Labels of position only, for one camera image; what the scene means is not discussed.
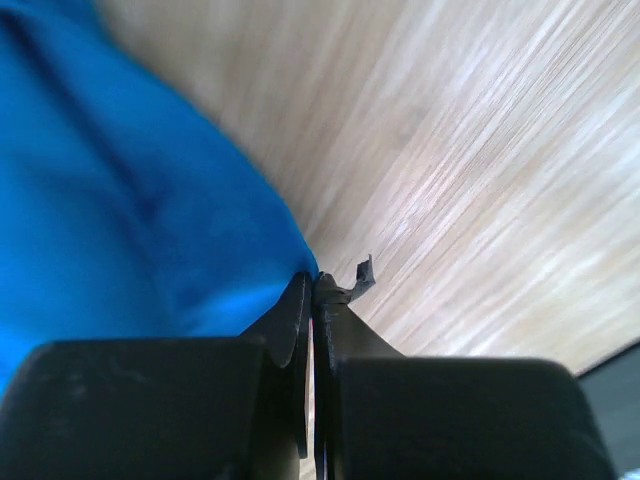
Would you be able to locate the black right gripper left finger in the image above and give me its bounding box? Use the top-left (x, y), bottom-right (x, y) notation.
top-left (1, 273), bottom-right (312, 479)

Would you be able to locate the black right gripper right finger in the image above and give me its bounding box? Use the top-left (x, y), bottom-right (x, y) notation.
top-left (312, 261), bottom-right (615, 479)

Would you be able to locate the blue t shirt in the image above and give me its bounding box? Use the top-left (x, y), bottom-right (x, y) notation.
top-left (1, 1), bottom-right (318, 385)

